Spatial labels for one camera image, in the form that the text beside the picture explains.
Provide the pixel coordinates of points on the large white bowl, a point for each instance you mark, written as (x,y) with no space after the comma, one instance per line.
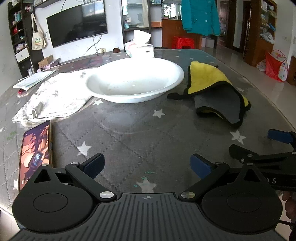
(133,80)

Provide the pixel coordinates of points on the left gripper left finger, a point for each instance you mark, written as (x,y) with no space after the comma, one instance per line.
(83,175)

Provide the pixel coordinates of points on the white patterned towel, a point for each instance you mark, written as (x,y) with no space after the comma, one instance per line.
(58,97)

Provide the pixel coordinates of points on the papers on table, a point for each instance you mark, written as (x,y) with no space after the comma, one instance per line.
(32,80)

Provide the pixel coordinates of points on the dark shelf unit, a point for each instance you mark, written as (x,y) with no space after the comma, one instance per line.
(21,32)

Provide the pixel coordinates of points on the wooden counter cabinet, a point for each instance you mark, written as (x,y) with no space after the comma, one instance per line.
(172,28)

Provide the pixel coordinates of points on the wall mounted black television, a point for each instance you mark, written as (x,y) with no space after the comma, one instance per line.
(79,22)

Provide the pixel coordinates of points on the teal hanging jacket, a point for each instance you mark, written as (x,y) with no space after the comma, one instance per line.
(200,17)

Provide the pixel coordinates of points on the white tissue box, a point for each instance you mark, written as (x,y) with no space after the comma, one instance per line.
(139,46)

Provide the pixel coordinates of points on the yellow grey microfiber cloth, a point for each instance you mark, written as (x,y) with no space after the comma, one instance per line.
(213,94)

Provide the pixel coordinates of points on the cardboard box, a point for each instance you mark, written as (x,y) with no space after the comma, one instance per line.
(46,61)

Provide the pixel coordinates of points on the person right hand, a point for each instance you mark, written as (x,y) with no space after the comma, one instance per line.
(290,206)

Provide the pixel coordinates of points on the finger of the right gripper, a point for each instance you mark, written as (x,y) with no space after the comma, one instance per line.
(281,136)
(241,154)

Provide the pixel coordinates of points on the red white play tent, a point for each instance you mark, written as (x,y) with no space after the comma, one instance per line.
(274,65)

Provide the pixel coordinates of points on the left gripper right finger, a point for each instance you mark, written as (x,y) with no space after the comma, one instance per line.
(211,175)

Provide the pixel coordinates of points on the smartphone with lit screen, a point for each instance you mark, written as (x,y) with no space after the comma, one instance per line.
(36,150)

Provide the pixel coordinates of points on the canvas tote bag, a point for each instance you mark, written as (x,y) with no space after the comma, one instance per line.
(38,37)

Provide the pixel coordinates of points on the glass display cabinet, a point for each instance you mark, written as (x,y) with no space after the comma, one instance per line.
(142,15)

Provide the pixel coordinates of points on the red plastic stool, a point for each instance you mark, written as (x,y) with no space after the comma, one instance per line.
(182,43)

